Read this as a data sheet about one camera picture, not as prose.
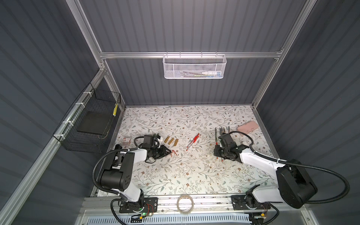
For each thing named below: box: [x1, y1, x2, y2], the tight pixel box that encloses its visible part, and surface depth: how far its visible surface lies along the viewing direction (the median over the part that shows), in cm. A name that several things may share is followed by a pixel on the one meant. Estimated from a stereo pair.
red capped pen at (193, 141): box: [186, 132, 201, 152], surface depth 101 cm
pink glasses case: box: [237, 120, 259, 134], surface depth 106 cm
